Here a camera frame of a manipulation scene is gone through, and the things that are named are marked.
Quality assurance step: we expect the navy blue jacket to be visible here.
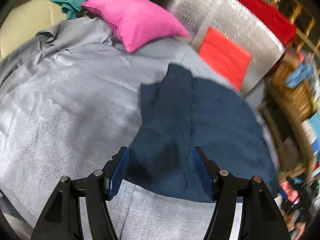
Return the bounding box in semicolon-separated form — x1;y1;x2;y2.
125;64;278;203

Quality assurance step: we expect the light blue cloth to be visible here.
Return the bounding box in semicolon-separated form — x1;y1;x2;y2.
285;63;313;88

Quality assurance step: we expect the silver foil headboard panel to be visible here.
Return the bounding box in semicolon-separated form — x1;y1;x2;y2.
166;0;285;94

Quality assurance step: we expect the wicker basket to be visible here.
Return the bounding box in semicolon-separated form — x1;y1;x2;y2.
272;61;314;121

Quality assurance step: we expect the red velvet cloth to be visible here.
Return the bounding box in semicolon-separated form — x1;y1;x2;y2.
237;0;297;46

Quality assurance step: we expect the pink pillow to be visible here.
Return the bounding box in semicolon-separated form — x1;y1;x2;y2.
81;0;189;53

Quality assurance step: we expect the grey bed sheet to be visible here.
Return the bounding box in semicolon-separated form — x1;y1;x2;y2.
0;17;279;240

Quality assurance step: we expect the orange red pillow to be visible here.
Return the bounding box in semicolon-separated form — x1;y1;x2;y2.
198;27;252;91

